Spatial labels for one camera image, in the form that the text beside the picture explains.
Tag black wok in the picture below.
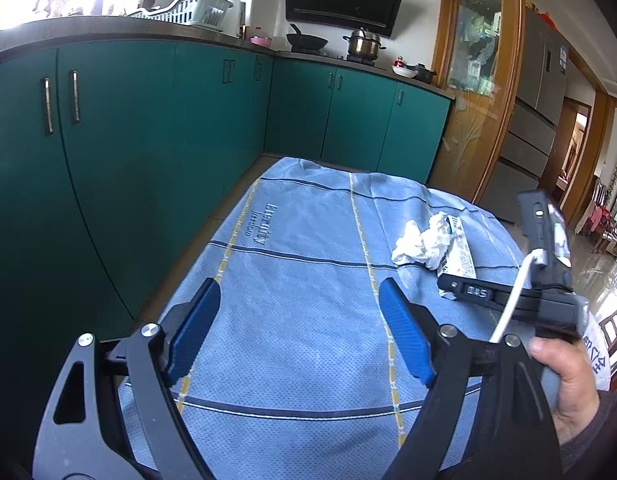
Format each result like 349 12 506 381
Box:
287 23 328 55

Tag white cable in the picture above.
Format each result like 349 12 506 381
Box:
488 249 549 345

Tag grey refrigerator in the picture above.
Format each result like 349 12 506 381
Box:
479 10 569 223

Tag small black pot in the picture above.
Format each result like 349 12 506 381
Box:
408 63 437 84

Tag stainless steel pot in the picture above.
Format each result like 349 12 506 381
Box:
343 28 384 62

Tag white lined trash bin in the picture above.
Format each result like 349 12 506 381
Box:
583 313 611 391

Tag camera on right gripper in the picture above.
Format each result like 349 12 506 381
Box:
517 190 573 292

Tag wooden glass sliding door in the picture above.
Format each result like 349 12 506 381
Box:
429 0 525 203

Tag teal lower kitchen cabinets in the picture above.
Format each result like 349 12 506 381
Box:
0 39 450 455

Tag white tissue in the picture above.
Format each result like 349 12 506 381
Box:
392 212 453 271

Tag white dish rack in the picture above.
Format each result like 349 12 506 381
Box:
130 0 234 32

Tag white bowl on counter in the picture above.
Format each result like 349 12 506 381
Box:
392 65 417 78

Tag person's right hand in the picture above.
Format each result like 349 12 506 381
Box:
529 337 600 445

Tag blue cloth table cover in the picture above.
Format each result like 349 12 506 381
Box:
171 158 522 479

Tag pink bowl on counter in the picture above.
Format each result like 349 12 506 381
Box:
249 36 273 48

